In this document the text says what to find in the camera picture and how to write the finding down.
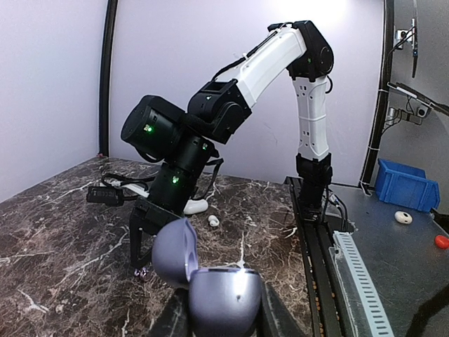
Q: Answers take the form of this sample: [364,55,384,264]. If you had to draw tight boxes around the white charging case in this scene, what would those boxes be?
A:
[183,199,208,216]

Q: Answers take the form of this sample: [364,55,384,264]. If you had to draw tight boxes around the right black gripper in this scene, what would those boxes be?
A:
[129,197,182,269]

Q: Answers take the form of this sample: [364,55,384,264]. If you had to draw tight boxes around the white earbud near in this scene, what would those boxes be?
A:
[208,215,220,227]

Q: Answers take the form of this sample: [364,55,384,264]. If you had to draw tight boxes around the purple charging case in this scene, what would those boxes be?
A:
[152,218,262,336]

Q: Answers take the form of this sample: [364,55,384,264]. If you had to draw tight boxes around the small purple earbud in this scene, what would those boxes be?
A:
[134,267,148,282]

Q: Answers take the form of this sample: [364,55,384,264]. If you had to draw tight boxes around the blue storage bin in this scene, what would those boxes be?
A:
[375,159,441,213]

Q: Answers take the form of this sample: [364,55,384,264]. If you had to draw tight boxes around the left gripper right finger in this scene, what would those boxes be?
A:
[261,282,305,337]

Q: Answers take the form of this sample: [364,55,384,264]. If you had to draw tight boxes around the white round object outside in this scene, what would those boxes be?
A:
[394,211,413,225]

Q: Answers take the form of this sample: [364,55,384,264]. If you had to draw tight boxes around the red round button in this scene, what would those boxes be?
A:
[434,235,449,250]

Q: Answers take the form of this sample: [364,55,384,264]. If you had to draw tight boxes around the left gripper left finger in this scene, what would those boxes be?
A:
[149,291,192,337]

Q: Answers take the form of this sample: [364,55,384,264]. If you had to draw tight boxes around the right black frame post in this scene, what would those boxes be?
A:
[98,0,119,157]

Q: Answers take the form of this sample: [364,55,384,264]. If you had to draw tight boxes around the white slotted cable duct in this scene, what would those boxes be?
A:
[329,231,394,336]

